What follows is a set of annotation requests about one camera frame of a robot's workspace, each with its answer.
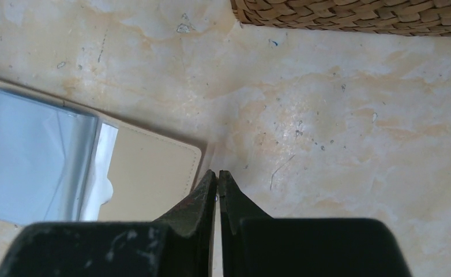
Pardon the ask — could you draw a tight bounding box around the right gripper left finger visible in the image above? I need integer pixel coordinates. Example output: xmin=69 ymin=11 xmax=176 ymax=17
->
xmin=0 ymin=170 xmax=217 ymax=276

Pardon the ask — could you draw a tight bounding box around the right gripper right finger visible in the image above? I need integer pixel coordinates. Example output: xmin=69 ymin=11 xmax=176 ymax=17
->
xmin=218 ymin=171 xmax=411 ymax=276

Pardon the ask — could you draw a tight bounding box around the brown woven divided basket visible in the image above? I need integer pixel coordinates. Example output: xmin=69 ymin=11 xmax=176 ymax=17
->
xmin=231 ymin=0 xmax=451 ymax=37

